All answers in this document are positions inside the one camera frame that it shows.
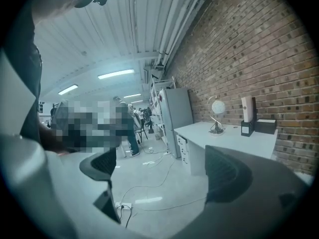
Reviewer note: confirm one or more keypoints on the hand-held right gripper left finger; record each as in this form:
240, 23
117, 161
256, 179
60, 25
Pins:
74, 183

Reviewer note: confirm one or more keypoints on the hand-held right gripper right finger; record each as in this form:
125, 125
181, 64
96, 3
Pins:
249, 195

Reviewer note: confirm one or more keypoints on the gold ring globe lamp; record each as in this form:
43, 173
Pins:
218, 106

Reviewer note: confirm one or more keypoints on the white desk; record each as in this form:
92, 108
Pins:
224, 141

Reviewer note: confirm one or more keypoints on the white power strip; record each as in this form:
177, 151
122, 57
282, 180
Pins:
167, 152
123, 205

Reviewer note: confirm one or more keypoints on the black mesh file holder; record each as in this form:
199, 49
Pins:
246, 131

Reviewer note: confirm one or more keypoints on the white brown flat box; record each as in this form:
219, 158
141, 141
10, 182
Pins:
265, 126

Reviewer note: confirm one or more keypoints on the black folding chair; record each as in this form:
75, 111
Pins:
140, 133

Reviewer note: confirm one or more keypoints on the beige binder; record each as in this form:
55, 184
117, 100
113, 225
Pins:
246, 108

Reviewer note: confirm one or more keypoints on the ceiling light bar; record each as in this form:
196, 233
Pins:
115, 74
67, 89

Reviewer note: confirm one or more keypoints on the white shelving rack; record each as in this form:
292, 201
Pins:
155, 103

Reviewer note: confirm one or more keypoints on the white ceiling pipes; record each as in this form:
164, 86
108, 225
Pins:
174, 21

